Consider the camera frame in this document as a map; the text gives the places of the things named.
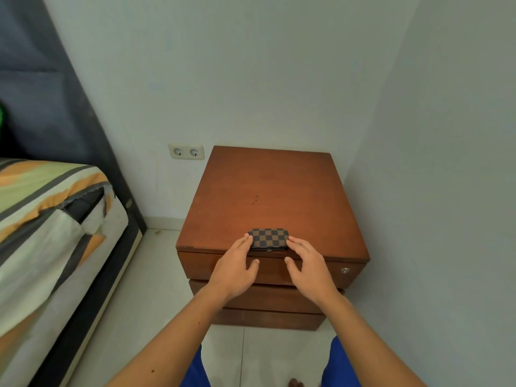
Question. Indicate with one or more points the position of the blue shorts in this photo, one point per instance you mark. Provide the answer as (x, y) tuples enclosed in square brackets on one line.
[(342, 366)]

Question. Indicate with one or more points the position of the striped bed sheet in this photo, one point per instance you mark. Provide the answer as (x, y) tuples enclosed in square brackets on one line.
[(36, 221)]

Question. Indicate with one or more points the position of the white double wall socket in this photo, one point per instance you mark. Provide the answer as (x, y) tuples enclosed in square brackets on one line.
[(186, 151)]

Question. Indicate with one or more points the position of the person's right thumb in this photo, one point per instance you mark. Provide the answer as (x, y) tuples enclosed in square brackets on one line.
[(291, 266)]

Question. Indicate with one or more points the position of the person's left thumb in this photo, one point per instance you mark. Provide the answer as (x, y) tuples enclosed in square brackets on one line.
[(252, 268)]

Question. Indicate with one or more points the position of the brown wooden nightstand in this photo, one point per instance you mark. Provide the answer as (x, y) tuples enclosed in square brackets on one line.
[(266, 193)]

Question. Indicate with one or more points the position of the plain wooden nightstand drawer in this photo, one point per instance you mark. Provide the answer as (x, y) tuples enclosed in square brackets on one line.
[(266, 298)]

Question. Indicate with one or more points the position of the person's right hand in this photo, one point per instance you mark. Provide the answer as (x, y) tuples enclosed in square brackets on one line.
[(312, 276)]

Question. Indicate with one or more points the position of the person's left hand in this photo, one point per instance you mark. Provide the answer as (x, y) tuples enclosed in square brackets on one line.
[(232, 274)]

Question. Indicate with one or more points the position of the black bed base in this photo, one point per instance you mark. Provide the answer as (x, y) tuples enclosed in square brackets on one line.
[(100, 294)]

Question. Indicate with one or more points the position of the person's foot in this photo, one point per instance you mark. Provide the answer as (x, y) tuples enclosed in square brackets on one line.
[(296, 383)]

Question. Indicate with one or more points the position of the green object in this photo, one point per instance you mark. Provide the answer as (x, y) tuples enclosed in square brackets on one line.
[(1, 116)]

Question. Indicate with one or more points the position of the checkered brown wallet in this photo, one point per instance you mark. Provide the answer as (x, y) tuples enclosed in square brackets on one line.
[(268, 237)]

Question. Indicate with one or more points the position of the nightstand drawer with lock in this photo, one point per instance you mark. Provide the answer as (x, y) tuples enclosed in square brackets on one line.
[(346, 278)]

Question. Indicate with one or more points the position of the dark grey bed headboard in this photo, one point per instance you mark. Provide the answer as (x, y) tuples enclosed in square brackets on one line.
[(48, 96)]

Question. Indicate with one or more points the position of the person's right forearm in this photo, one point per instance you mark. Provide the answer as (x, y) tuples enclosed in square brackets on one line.
[(367, 346)]

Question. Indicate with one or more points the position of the person's left forearm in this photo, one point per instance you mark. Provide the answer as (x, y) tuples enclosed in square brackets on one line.
[(173, 342)]

